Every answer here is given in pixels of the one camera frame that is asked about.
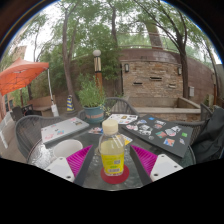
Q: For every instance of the blue yellow striped cone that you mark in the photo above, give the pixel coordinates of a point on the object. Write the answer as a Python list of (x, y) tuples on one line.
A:
[(70, 105)]

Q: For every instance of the yellow printed card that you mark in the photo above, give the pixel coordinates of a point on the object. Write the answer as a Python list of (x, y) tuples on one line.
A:
[(128, 140)]

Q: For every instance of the orange canopy with white pole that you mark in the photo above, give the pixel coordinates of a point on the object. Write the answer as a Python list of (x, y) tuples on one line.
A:
[(20, 75)]

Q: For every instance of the grey wall utility box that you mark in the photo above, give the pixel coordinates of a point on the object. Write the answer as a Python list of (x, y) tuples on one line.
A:
[(191, 91)]

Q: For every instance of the black wall lamp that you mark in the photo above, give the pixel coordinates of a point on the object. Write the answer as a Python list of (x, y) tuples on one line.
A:
[(126, 68), (179, 70)]

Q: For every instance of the black backpack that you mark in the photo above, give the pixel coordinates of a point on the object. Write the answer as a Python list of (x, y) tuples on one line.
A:
[(211, 136)]

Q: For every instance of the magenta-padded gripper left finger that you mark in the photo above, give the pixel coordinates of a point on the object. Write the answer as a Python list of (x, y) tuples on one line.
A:
[(59, 166)]

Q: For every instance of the small colourful sticker card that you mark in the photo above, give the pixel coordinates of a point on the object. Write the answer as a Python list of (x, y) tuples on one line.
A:
[(96, 130)]

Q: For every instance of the white ceramic mug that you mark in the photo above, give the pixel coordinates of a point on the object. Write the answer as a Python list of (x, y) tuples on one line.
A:
[(66, 148)]

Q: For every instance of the yellow-labelled clear drink bottle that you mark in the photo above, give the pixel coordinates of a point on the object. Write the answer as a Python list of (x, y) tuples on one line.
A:
[(112, 160)]

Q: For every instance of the flat round red coaster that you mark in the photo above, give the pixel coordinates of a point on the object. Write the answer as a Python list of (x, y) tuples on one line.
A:
[(115, 179)]

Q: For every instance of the dark patio chair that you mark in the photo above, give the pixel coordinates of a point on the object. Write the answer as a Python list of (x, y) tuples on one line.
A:
[(20, 113)]

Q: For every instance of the white sticker sheet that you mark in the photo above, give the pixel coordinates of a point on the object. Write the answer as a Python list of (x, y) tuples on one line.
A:
[(121, 118)]

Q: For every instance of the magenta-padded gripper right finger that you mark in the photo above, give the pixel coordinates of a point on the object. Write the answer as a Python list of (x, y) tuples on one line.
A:
[(166, 166)]

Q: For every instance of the potted plant in teal pot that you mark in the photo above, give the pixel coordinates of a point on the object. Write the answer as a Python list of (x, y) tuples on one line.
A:
[(94, 113)]

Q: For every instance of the silver laptop with stickers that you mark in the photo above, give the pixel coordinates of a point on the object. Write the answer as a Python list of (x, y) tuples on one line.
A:
[(63, 130)]

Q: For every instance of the wooden globe lamp post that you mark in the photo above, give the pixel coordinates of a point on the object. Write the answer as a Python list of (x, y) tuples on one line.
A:
[(97, 76)]

